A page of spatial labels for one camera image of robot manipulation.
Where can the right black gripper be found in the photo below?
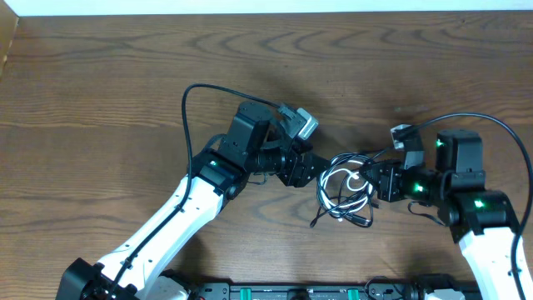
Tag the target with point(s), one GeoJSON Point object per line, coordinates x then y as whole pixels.
{"type": "Point", "coordinates": [388, 187]}

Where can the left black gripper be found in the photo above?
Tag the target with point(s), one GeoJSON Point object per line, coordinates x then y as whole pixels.
{"type": "Point", "coordinates": [292, 177]}

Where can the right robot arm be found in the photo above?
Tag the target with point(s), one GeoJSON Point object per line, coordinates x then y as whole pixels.
{"type": "Point", "coordinates": [482, 222]}

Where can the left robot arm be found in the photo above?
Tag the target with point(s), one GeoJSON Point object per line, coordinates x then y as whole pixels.
{"type": "Point", "coordinates": [258, 141]}

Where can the cardboard panel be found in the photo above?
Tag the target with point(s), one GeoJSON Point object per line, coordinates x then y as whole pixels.
{"type": "Point", "coordinates": [8, 26]}

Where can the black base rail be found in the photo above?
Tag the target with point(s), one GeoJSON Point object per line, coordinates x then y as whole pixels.
{"type": "Point", "coordinates": [427, 286]}

